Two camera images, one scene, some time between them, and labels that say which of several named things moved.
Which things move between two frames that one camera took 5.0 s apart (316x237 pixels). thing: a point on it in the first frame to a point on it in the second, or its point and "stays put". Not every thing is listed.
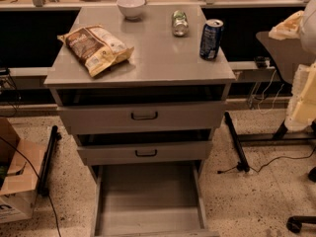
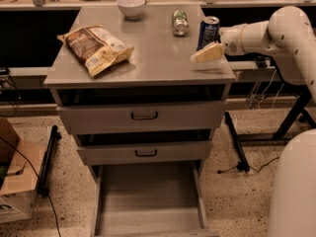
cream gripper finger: [301, 110] to [238, 39]
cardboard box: [21, 165] stays put
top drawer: [142, 118] stays put
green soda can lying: [180, 23] stays put
